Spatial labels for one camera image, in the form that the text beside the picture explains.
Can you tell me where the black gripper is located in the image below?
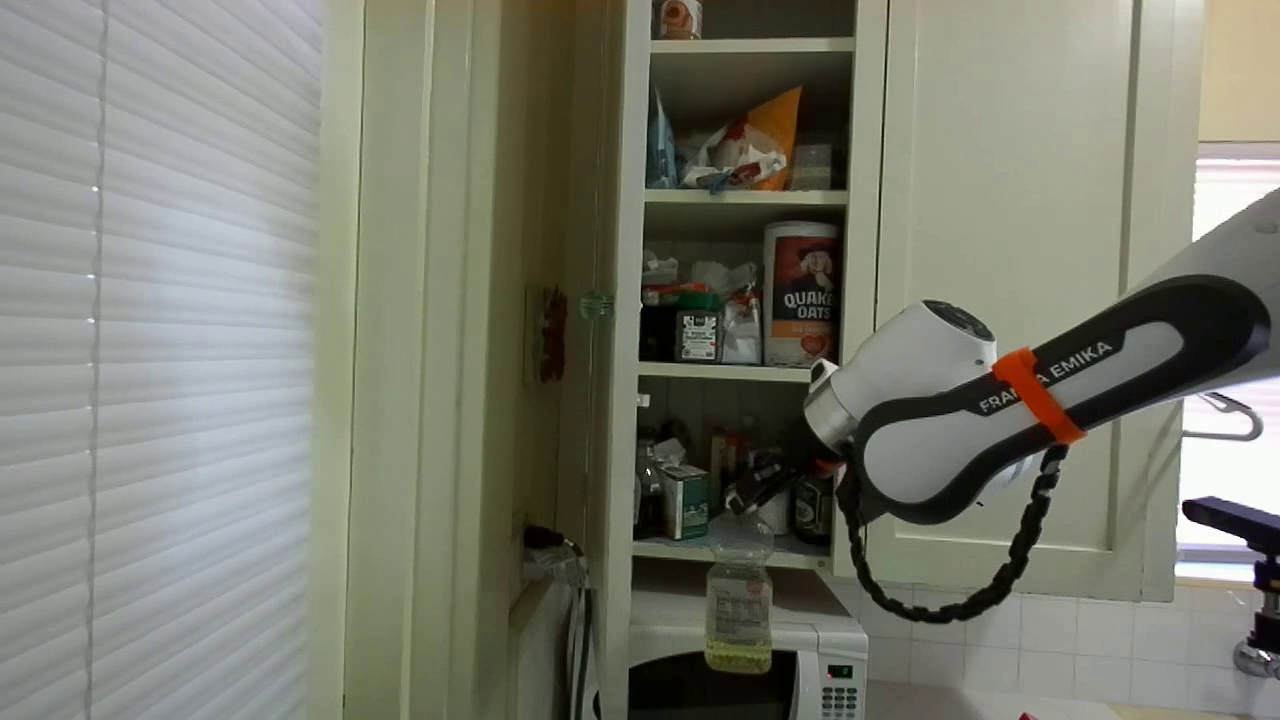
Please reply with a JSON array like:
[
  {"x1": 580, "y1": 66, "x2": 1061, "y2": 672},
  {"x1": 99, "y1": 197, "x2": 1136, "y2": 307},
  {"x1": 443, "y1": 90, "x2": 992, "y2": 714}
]
[{"x1": 720, "y1": 446, "x2": 842, "y2": 529}]

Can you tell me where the clear cooking oil bottle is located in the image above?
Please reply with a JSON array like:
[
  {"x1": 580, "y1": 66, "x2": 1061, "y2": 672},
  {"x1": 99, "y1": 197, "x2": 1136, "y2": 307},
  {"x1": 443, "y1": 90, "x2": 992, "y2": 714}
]
[{"x1": 700, "y1": 512, "x2": 781, "y2": 681}]

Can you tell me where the dark glass bottle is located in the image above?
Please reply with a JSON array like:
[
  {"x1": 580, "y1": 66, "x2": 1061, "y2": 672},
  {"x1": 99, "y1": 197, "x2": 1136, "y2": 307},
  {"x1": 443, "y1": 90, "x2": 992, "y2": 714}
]
[{"x1": 789, "y1": 455, "x2": 846, "y2": 549}]

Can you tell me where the small white spice bottle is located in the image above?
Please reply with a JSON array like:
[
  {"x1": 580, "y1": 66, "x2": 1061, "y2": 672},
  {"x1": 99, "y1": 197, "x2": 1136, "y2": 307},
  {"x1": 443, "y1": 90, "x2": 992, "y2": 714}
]
[{"x1": 720, "y1": 291, "x2": 766, "y2": 368}]

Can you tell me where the cream open shelf cabinet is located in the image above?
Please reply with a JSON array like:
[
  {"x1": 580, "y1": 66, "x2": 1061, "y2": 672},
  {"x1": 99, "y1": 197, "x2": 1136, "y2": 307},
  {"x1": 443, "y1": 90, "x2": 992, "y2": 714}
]
[{"x1": 606, "y1": 0, "x2": 892, "y2": 576}]

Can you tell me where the green labelled can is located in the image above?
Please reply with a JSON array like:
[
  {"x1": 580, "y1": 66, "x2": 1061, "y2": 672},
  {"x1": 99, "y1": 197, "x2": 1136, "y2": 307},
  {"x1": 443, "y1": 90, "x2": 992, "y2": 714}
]
[{"x1": 660, "y1": 464, "x2": 716, "y2": 546}]

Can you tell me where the white crumpled bag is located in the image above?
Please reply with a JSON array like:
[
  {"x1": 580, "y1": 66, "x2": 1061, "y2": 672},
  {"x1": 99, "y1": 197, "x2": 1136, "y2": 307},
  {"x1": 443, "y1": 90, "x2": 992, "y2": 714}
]
[{"x1": 635, "y1": 423, "x2": 692, "y2": 503}]

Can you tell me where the white microwave oven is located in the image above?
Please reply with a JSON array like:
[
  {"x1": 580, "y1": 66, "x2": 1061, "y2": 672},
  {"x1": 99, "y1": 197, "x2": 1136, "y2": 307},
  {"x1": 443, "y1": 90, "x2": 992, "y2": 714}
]
[{"x1": 624, "y1": 581, "x2": 874, "y2": 720}]

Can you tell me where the jar with green lid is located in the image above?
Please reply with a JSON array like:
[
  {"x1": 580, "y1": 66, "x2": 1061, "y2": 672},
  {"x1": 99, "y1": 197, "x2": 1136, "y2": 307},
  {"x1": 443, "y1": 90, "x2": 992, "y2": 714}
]
[{"x1": 673, "y1": 291, "x2": 726, "y2": 368}]

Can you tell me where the oats canister red white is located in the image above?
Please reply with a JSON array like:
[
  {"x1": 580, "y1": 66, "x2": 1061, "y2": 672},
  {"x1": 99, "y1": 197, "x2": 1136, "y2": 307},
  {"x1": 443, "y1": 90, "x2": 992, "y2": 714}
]
[{"x1": 762, "y1": 215, "x2": 842, "y2": 371}]

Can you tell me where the cream open cabinet door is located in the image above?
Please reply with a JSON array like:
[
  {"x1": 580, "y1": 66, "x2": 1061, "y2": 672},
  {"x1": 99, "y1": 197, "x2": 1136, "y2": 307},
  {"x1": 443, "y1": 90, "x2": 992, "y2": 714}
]
[{"x1": 513, "y1": 0, "x2": 632, "y2": 594}]

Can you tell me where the small white box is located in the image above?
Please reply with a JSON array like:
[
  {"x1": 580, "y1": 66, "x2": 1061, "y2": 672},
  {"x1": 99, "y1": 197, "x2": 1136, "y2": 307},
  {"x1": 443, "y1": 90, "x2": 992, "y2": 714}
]
[{"x1": 789, "y1": 138, "x2": 842, "y2": 194}]

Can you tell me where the orange white snack bag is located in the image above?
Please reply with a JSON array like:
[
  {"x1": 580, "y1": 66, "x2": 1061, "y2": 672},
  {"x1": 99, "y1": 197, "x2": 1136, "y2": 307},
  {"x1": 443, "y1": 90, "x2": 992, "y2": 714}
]
[{"x1": 678, "y1": 85, "x2": 807, "y2": 197}]

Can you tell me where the teal pointed bag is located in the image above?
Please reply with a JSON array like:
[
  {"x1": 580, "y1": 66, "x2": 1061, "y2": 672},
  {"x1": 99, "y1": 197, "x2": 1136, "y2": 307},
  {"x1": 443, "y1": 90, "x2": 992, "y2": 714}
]
[{"x1": 645, "y1": 85, "x2": 682, "y2": 194}]

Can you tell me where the cream closed cabinet door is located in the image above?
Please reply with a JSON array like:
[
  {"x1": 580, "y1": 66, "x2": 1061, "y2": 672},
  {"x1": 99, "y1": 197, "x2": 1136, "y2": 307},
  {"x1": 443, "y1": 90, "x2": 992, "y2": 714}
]
[{"x1": 838, "y1": 0, "x2": 1203, "y2": 605}]

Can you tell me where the small jar red label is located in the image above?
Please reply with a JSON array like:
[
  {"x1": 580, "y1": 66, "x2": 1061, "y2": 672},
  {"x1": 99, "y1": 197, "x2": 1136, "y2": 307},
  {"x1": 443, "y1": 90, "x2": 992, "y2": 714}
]
[{"x1": 653, "y1": 0, "x2": 703, "y2": 42}]

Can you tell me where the white window blind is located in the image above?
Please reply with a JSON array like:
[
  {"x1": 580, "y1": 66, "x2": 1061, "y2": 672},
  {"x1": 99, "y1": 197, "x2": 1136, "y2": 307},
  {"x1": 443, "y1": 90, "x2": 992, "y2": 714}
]
[{"x1": 0, "y1": 0, "x2": 328, "y2": 720}]

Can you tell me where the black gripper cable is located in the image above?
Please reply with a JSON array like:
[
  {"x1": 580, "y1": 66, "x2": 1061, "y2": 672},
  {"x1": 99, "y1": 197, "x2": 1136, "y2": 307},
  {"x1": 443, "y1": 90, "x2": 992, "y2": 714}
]
[{"x1": 842, "y1": 446, "x2": 1071, "y2": 630}]

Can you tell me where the orange arm strap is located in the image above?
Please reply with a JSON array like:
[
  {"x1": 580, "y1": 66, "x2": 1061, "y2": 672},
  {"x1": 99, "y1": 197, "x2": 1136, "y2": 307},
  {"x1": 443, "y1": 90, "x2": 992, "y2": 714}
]
[{"x1": 989, "y1": 343, "x2": 1087, "y2": 447}]

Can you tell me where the black camera stand metal base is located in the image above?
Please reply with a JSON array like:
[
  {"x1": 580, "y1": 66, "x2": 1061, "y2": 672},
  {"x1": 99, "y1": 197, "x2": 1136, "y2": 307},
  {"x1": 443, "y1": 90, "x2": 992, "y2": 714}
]
[{"x1": 1182, "y1": 492, "x2": 1280, "y2": 681}]

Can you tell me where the thin wire hanger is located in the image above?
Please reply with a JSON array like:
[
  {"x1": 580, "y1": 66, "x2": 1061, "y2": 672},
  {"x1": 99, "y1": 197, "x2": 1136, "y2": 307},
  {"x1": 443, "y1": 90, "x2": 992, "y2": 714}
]
[{"x1": 1195, "y1": 389, "x2": 1264, "y2": 446}]

